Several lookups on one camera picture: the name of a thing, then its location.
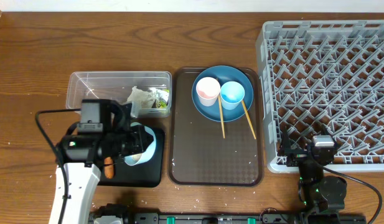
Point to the clear plastic bin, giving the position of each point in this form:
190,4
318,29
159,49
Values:
117,85

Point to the white napkin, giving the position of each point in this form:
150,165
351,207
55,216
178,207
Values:
144,99

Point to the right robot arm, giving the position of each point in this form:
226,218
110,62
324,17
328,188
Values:
323,196

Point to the green white wrapper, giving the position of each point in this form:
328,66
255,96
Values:
161,97

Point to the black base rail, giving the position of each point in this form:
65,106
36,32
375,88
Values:
112,213

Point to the light blue bowl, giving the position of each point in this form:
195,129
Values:
148,153

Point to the white rice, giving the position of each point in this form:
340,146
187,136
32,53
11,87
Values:
134,158

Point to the grey plastic dishwasher rack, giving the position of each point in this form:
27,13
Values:
324,74

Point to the wooden chopstick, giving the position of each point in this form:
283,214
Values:
248,119
221,115

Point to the light blue cup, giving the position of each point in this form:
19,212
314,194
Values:
231,95

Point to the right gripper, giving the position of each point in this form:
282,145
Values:
297,155

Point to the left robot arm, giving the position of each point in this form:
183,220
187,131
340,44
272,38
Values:
79,169

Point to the black plastic tray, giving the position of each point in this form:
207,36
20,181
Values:
144,175

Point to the orange carrot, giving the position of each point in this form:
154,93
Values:
109,169

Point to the dark blue plate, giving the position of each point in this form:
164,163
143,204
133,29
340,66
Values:
224,74

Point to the pink cup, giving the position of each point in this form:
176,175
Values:
208,89

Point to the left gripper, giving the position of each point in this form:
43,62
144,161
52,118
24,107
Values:
138,140

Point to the brown serving tray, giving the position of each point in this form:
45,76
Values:
198,153

